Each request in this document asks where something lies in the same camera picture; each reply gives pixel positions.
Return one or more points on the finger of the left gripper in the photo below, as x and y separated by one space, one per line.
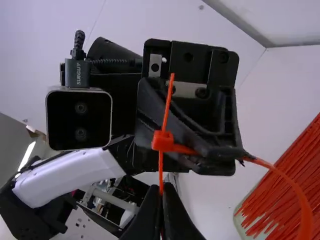
215 166

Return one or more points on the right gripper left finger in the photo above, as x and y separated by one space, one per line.
146 220

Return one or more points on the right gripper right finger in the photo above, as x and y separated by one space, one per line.
178 220

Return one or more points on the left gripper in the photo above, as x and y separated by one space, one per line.
195 65

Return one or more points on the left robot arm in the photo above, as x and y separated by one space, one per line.
62 170

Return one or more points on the silver rails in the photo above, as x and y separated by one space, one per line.
105 198

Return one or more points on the pale tray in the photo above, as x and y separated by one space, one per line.
236 221

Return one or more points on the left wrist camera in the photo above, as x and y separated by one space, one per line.
77 117

